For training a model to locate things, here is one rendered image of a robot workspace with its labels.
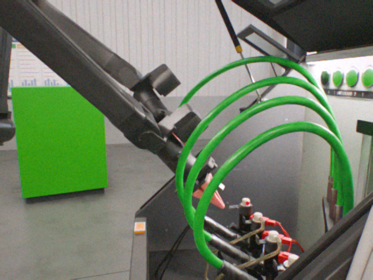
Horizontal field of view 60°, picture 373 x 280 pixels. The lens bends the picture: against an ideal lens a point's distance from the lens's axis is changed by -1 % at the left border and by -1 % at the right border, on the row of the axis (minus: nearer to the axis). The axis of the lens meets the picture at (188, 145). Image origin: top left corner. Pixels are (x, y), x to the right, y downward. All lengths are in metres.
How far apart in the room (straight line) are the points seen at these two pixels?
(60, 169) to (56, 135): 0.39
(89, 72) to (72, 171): 3.44
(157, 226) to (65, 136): 2.93
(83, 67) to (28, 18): 0.10
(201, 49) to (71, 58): 6.98
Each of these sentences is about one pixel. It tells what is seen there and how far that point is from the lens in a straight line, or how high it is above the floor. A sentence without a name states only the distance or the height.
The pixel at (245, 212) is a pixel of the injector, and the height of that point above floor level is 1.09.
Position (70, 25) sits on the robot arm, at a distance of 0.97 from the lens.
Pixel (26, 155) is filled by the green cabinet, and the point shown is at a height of 0.57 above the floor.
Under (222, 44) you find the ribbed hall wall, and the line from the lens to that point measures 7.69.
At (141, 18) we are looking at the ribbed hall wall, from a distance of 7.26.
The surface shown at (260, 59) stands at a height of 1.42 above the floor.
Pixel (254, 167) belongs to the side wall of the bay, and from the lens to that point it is 1.05.
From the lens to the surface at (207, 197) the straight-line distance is 0.44.
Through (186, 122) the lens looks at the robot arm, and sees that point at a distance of 0.66.
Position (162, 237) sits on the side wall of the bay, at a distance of 1.08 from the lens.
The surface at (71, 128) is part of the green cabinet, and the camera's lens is 3.88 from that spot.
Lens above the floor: 1.37
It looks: 11 degrees down
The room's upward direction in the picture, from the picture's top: straight up
